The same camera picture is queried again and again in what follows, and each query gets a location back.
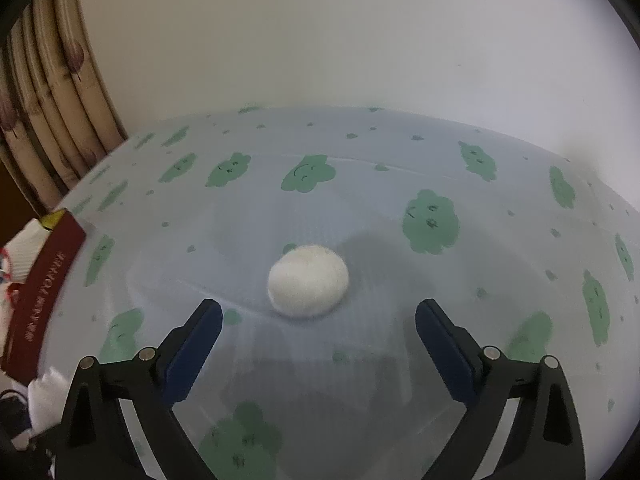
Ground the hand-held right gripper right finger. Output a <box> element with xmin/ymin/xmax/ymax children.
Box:
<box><xmin>415</xmin><ymin>298</ymin><xmax>586</xmax><ymax>480</ymax></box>

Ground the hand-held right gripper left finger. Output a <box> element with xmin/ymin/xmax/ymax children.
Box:
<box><xmin>52</xmin><ymin>298</ymin><xmax>224</xmax><ymax>480</ymax></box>

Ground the white soft ball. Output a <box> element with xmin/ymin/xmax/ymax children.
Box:
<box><xmin>267</xmin><ymin>244</ymin><xmax>350</xmax><ymax>318</ymax></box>

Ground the white fluffy sock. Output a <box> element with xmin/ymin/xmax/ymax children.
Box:
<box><xmin>27</xmin><ymin>367</ymin><xmax>73</xmax><ymax>431</ymax></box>

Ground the gold tin box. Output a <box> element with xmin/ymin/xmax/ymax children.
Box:
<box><xmin>0</xmin><ymin>209</ymin><xmax>88</xmax><ymax>386</ymax></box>

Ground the white ribbed sock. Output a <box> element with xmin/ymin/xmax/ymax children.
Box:
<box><xmin>0</xmin><ymin>220</ymin><xmax>51</xmax><ymax>281</ymax></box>

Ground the green cloud print sheet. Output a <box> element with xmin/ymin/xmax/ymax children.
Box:
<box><xmin>50</xmin><ymin>105</ymin><xmax>640</xmax><ymax>480</ymax></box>

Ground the beige tree print curtain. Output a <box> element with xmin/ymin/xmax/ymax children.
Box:
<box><xmin>0</xmin><ymin>0</ymin><xmax>128</xmax><ymax>213</ymax></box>

